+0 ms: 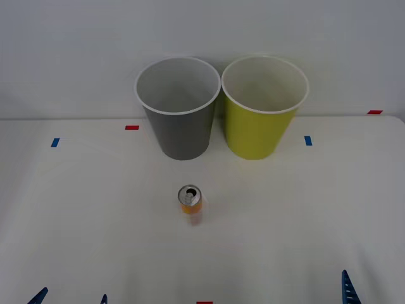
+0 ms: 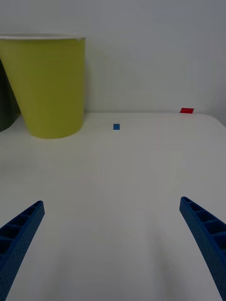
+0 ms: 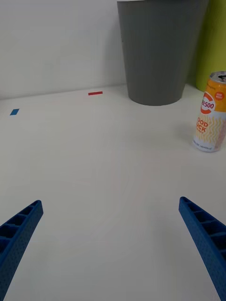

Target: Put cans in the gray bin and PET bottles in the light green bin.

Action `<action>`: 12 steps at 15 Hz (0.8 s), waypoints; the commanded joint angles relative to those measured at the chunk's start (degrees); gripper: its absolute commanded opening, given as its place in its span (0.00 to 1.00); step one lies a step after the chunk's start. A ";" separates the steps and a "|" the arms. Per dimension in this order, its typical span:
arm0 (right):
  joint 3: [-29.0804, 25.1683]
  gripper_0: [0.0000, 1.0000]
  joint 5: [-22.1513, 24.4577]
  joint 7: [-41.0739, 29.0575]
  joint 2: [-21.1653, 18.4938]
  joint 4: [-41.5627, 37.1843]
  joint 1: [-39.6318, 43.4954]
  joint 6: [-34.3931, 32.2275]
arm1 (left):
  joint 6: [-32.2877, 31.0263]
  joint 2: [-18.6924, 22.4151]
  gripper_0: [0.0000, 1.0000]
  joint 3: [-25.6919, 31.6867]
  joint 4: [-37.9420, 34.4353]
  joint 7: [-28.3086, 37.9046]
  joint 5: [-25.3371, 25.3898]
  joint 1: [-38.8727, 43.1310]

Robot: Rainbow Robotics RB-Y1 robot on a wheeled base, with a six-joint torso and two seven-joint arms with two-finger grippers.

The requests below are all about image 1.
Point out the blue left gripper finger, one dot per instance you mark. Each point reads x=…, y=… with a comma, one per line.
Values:
x=39, y=296
x=104, y=300

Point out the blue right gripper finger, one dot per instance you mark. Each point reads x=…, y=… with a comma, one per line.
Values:
x=348, y=291

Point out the orange drink can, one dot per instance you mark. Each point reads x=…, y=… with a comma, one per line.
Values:
x=190, y=202

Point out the grey plastic waste bin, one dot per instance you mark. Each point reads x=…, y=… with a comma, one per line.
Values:
x=185, y=136

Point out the yellow-green plastic waste bin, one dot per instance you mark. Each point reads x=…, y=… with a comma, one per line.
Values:
x=253, y=133

